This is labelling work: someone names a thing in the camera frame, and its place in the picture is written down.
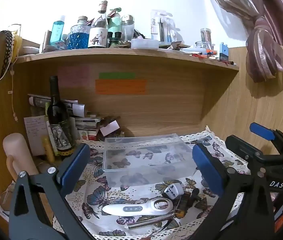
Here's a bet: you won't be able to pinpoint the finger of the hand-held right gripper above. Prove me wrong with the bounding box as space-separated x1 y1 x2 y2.
225 135 269 170
250 122 283 155

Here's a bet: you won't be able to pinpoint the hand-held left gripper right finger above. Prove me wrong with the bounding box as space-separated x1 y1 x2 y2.
192 143 275 240

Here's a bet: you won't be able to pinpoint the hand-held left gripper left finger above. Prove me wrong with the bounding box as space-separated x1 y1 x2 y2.
8 143 99 240

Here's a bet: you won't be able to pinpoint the small black tube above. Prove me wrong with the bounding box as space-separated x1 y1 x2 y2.
188 188 202 207

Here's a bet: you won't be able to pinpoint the small dark brown box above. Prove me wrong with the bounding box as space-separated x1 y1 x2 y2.
176 192 190 212

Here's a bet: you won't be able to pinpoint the white plug adapter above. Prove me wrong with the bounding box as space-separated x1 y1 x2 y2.
163 183 184 200

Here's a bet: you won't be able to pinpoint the clear plastic container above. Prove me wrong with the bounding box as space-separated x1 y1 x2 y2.
102 133 197 187

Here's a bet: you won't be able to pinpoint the white handheld facial massager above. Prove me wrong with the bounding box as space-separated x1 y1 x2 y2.
102 197 175 217

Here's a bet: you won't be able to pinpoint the silver metal tube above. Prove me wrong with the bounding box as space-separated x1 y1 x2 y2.
128 212 176 230

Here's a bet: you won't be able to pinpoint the yellow candle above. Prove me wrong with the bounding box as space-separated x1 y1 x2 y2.
42 135 55 163

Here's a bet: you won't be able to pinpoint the butterfly print tablecloth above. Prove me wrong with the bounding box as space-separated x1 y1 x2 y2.
53 126 250 240

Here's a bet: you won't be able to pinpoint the stack of papers and magazines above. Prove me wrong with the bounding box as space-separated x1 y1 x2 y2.
28 94 102 140

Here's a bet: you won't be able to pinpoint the white handwritten note paper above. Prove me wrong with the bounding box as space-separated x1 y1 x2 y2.
24 115 48 157

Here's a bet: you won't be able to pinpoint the small white card box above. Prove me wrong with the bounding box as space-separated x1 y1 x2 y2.
100 120 120 136

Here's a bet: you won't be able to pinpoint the bowl of small trinkets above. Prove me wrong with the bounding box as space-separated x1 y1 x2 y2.
106 129 125 138

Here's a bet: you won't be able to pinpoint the dark wine bottle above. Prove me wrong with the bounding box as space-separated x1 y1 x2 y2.
46 76 76 157

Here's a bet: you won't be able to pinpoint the pale pink cylinder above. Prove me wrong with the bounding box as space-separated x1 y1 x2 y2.
3 133 40 183

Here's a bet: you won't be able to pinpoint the blue sharpener box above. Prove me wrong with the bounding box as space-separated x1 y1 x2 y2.
219 42 229 61

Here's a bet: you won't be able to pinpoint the mauve curtain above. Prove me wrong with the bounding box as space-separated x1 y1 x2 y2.
201 0 283 83

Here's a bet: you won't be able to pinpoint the pile of small stationery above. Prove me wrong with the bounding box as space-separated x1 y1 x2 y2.
181 50 235 67

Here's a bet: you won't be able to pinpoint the pink sticky note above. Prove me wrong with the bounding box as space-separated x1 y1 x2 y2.
57 65 92 88

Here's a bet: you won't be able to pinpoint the orange sticky note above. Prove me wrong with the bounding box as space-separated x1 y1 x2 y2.
95 79 147 95

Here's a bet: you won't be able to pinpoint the white tube with orange cap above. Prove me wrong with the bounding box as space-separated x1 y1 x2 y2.
189 49 218 55

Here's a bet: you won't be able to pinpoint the glass jar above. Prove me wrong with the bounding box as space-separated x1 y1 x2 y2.
195 41 214 50

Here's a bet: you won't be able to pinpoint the green sticky note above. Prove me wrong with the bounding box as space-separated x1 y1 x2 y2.
99 72 135 80

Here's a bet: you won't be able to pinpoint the clear tube of pencils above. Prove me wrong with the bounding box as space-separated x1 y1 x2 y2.
200 28 212 45

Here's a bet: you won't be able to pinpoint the small dish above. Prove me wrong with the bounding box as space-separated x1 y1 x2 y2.
23 46 42 54

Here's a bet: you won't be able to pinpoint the wooden shelf board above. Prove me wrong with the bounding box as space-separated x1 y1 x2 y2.
14 46 240 71

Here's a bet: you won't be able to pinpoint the glass bottle with blue beads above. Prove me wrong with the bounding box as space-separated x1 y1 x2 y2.
68 16 90 50

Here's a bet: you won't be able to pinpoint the brown cardboard tube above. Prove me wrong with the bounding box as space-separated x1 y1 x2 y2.
40 30 53 53

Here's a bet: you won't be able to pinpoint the blister pack of pens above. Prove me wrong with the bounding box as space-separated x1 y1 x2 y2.
165 17 177 43

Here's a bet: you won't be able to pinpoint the yellow headband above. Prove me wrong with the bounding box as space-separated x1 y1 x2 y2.
13 35 23 58

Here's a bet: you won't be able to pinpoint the clear bottle with illustrated label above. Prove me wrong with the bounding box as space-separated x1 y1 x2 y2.
88 0 108 48

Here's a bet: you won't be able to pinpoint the blue liquid bottle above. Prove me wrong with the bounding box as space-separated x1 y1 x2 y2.
50 15 65 47

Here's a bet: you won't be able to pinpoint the black patterned headband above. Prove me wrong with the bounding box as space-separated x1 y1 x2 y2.
0 30 14 79

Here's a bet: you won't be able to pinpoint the clear lidded box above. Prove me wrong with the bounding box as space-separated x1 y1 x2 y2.
131 38 159 49

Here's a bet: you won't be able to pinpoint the packaged toothbrushes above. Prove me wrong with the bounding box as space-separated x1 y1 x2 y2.
151 10 168 42

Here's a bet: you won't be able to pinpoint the clear bottle with silver cap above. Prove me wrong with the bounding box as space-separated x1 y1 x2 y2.
121 14 135 43

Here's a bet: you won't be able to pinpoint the green pump bottle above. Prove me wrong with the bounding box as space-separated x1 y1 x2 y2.
107 7 122 45

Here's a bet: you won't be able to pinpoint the white earphone cable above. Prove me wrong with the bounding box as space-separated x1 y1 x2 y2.
8 65 19 123

